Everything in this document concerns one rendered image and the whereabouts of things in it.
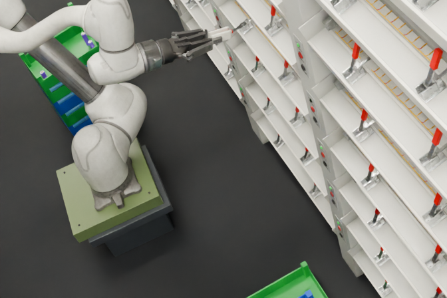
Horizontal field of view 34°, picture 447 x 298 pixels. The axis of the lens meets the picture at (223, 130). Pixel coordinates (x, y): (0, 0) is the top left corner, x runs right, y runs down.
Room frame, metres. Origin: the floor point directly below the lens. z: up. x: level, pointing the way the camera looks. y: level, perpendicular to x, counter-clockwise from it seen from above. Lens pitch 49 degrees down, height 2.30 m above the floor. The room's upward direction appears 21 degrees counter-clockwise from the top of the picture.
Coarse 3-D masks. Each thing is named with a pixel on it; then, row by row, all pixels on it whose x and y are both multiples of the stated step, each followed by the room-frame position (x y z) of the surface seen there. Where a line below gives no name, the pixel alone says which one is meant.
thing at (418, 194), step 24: (336, 96) 1.12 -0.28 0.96; (336, 120) 1.08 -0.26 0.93; (360, 120) 1.03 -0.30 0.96; (360, 144) 0.97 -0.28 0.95; (384, 144) 0.94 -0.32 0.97; (384, 168) 0.88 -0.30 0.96; (408, 168) 0.85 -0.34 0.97; (408, 192) 0.80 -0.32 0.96; (432, 192) 0.78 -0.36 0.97; (432, 216) 0.72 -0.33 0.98
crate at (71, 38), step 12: (60, 36) 2.49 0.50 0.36; (72, 36) 2.50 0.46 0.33; (72, 48) 2.43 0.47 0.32; (84, 48) 2.40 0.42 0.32; (96, 48) 2.33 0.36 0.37; (24, 60) 2.42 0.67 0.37; (84, 60) 2.31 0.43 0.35; (36, 72) 2.37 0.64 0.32; (48, 72) 2.34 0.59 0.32; (48, 84) 2.25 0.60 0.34
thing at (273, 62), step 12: (216, 0) 1.83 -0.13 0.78; (228, 0) 1.83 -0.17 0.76; (228, 12) 1.79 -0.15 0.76; (240, 12) 1.76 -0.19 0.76; (252, 36) 1.64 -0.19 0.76; (252, 48) 1.60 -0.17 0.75; (264, 48) 1.57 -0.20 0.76; (264, 60) 1.53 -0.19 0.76; (276, 60) 1.50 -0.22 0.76; (276, 72) 1.46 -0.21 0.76; (288, 84) 1.40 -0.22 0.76; (300, 84) 1.38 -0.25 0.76; (300, 96) 1.34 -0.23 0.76; (300, 108) 1.30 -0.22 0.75
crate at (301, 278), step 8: (304, 264) 1.22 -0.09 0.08; (296, 272) 1.22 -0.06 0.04; (304, 272) 1.21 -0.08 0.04; (280, 280) 1.21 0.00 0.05; (288, 280) 1.21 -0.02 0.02; (296, 280) 1.21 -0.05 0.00; (304, 280) 1.20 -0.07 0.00; (312, 280) 1.19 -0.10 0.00; (264, 288) 1.20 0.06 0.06; (272, 288) 1.20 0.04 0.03; (280, 288) 1.21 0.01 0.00; (288, 288) 1.19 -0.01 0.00; (296, 288) 1.18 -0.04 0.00; (304, 288) 1.17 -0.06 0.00; (312, 288) 1.16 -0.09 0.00; (320, 288) 1.13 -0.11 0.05; (256, 296) 1.19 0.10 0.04; (264, 296) 1.20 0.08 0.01; (272, 296) 1.19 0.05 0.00; (280, 296) 1.18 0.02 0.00; (288, 296) 1.17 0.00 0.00; (296, 296) 1.16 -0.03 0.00; (320, 296) 1.12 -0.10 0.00
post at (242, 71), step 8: (216, 8) 1.86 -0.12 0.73; (224, 16) 1.83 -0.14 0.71; (224, 24) 1.83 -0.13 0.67; (232, 56) 1.86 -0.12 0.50; (240, 64) 1.83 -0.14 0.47; (240, 72) 1.83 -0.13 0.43; (248, 72) 1.84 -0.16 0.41; (248, 96) 1.83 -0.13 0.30; (248, 104) 1.86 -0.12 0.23; (256, 104) 1.84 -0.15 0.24; (248, 112) 1.90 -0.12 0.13; (256, 128) 1.86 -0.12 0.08; (264, 136) 1.83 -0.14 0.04
